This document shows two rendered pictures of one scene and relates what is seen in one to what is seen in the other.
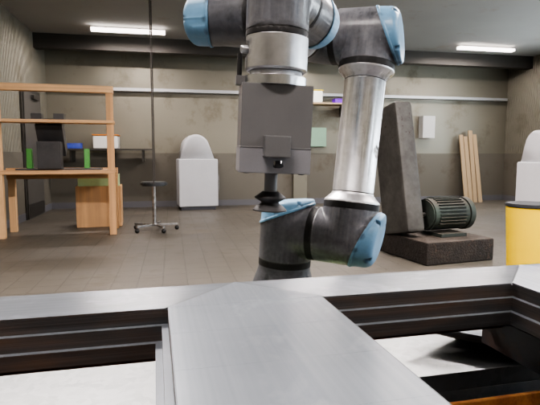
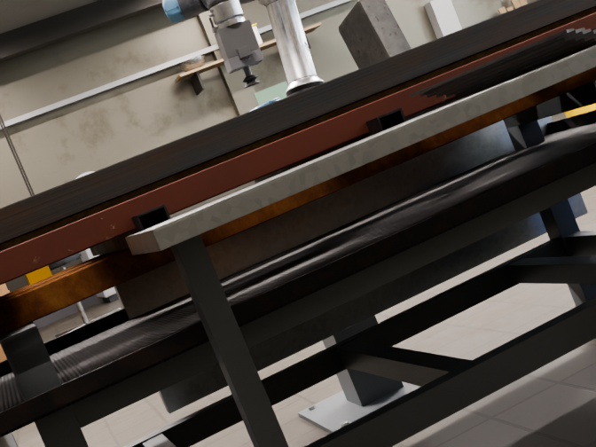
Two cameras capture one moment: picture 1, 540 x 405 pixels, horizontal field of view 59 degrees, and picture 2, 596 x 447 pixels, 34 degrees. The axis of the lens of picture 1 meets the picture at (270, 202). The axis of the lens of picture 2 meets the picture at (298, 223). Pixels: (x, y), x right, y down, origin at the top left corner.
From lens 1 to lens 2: 1.82 m
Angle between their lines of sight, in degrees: 4
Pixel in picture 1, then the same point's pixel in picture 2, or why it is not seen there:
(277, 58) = (228, 13)
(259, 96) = (227, 33)
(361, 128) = (289, 35)
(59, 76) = not seen: outside the picture
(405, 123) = (384, 23)
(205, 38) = (180, 17)
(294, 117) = (247, 36)
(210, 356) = not seen: hidden behind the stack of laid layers
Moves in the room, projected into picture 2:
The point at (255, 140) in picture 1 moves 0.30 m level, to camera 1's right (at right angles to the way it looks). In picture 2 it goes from (233, 53) to (347, 7)
